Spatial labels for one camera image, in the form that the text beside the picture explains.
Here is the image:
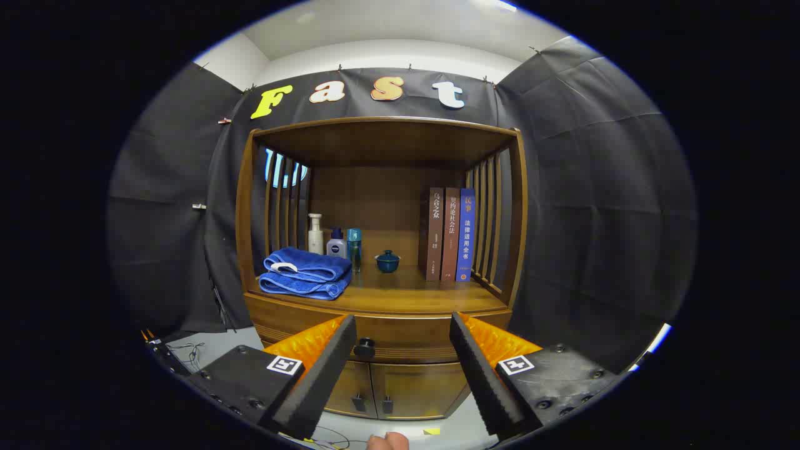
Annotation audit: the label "wooden cabinet door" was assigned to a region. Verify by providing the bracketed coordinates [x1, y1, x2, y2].
[370, 361, 471, 421]
[325, 359, 379, 419]

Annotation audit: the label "wooden cabinet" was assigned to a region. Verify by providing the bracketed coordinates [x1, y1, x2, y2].
[235, 116, 529, 421]

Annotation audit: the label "blue book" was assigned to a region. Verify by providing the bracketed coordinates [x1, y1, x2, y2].
[456, 188, 476, 283]

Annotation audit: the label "dark brown book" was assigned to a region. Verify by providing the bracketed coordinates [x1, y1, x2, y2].
[419, 187, 444, 281]

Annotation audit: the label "teal transparent bottle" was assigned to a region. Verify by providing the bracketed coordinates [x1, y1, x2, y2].
[347, 228, 363, 274]

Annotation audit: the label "blue folded towel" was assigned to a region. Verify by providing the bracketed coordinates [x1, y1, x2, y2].
[258, 247, 353, 301]

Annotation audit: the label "thin floor cables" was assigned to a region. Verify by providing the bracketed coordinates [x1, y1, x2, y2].
[166, 341, 207, 373]

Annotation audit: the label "white pump bottle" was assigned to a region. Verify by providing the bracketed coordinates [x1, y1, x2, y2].
[307, 213, 324, 256]

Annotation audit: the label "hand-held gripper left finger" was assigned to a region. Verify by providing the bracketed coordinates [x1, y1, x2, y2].
[187, 314, 358, 441]

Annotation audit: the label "reddish brown book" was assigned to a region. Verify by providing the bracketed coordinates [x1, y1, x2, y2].
[441, 187, 461, 282]

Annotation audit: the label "wooden countertop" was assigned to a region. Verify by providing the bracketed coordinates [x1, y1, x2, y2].
[250, 266, 508, 316]

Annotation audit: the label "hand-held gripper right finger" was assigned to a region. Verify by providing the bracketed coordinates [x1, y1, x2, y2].
[449, 312, 626, 441]

